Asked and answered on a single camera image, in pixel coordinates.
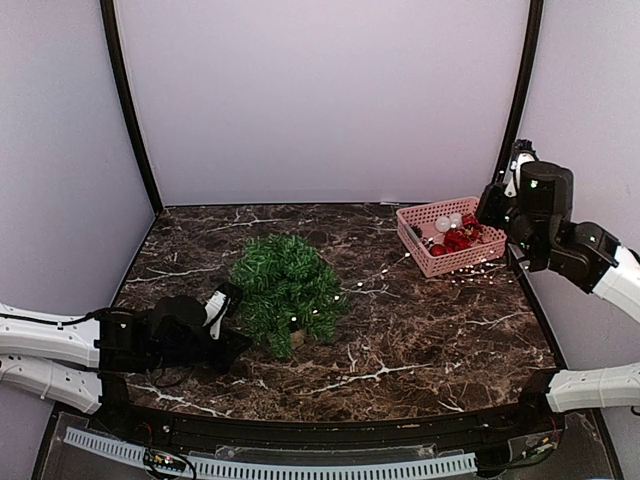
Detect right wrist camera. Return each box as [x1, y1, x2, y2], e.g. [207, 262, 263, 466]
[505, 139, 538, 198]

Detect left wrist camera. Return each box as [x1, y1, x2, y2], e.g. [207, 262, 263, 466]
[203, 282, 243, 340]

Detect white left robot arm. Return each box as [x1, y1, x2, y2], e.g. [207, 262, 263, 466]
[1, 292, 251, 436]

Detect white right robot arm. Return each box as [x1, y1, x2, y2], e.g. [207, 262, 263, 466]
[476, 152, 639, 434]

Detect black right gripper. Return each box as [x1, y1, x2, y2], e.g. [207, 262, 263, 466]
[475, 180, 543, 262]

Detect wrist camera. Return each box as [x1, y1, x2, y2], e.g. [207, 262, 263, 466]
[505, 139, 538, 198]
[203, 282, 243, 340]

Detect white perforated cable tray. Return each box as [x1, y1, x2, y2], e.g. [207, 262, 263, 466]
[63, 428, 479, 480]

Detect white fairy light string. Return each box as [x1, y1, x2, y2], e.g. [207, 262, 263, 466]
[285, 255, 511, 336]

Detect pink plastic basket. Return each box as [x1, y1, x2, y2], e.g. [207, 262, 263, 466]
[396, 197, 506, 278]

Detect small green christmas tree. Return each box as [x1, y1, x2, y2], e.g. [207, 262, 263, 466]
[231, 234, 350, 360]

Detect white ball ornament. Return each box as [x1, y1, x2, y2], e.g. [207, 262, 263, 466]
[434, 213, 463, 233]

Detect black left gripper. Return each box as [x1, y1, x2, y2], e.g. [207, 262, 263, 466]
[151, 325, 251, 375]

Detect red ornaments in basket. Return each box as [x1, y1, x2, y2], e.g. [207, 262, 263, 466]
[428, 213, 484, 257]

